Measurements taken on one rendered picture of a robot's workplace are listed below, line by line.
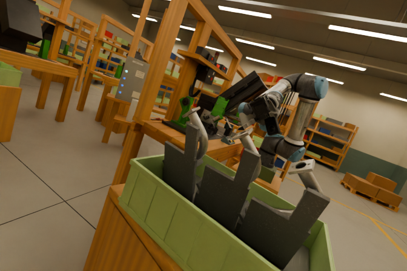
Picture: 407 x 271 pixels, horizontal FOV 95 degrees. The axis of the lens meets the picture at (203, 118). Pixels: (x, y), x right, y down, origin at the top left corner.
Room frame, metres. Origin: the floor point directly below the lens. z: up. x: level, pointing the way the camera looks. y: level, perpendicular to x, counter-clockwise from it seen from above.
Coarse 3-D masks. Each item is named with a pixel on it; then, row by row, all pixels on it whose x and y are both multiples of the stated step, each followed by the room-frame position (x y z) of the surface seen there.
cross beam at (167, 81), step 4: (164, 76) 1.64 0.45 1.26; (168, 76) 1.70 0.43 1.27; (164, 80) 1.66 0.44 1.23; (168, 80) 1.71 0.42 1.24; (172, 80) 1.75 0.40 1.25; (176, 80) 1.80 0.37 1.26; (164, 84) 1.67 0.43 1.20; (168, 84) 1.72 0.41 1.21; (172, 84) 1.77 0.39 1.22; (196, 88) 2.16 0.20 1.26; (200, 92) 2.26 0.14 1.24; (204, 92) 2.34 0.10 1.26; (212, 96) 2.56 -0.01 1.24; (216, 96) 2.68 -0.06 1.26
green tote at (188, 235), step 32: (160, 160) 0.71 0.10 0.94; (128, 192) 0.57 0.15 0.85; (160, 192) 0.52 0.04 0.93; (256, 192) 0.77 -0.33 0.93; (160, 224) 0.50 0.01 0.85; (192, 224) 0.45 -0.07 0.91; (320, 224) 0.65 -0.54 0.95; (192, 256) 0.44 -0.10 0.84; (224, 256) 0.40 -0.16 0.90; (256, 256) 0.37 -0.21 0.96; (320, 256) 0.52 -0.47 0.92
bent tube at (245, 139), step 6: (240, 132) 0.55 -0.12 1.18; (246, 132) 0.51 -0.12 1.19; (234, 138) 0.53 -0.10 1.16; (240, 138) 0.53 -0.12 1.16; (246, 138) 0.52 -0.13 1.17; (246, 144) 0.52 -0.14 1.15; (252, 144) 0.52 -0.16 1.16; (252, 150) 0.52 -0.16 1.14; (258, 168) 0.52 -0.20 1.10; (258, 174) 0.53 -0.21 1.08; (252, 180) 0.54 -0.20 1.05
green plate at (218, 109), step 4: (220, 100) 1.88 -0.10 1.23; (224, 100) 1.87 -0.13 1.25; (228, 100) 1.85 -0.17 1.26; (216, 104) 1.88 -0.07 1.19; (220, 104) 1.86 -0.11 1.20; (224, 104) 1.85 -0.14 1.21; (216, 108) 1.86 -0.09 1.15; (220, 108) 1.84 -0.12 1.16; (224, 108) 1.83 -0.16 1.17; (212, 112) 1.86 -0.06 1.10; (216, 112) 1.84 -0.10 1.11; (220, 112) 1.83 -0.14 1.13; (224, 112) 1.89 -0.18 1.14
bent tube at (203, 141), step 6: (198, 108) 0.60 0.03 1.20; (186, 114) 0.60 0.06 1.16; (192, 114) 0.60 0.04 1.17; (192, 120) 0.60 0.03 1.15; (198, 120) 0.60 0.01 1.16; (204, 132) 0.59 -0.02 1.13; (204, 138) 0.59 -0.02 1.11; (204, 144) 0.59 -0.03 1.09; (198, 150) 0.61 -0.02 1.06; (204, 150) 0.60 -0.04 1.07; (198, 156) 0.61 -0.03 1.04
